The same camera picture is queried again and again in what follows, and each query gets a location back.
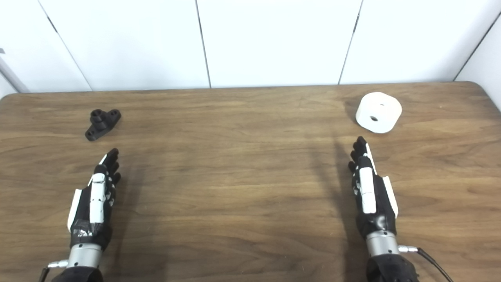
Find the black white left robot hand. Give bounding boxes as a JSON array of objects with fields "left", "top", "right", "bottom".
[{"left": 67, "top": 148, "right": 122, "bottom": 270}]

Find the round white piece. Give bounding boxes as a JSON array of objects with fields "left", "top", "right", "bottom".
[{"left": 355, "top": 92, "right": 403, "bottom": 134}]

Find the black flanged holder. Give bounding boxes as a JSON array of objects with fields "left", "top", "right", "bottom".
[{"left": 85, "top": 108, "right": 122, "bottom": 141}]

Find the grey wall conduit pole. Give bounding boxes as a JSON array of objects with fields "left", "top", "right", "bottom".
[{"left": 0, "top": 48, "right": 31, "bottom": 94}]

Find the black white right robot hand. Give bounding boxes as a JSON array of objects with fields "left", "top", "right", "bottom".
[{"left": 348, "top": 136, "right": 400, "bottom": 257}]

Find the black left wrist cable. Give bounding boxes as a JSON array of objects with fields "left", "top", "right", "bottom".
[{"left": 38, "top": 260, "right": 69, "bottom": 282}]

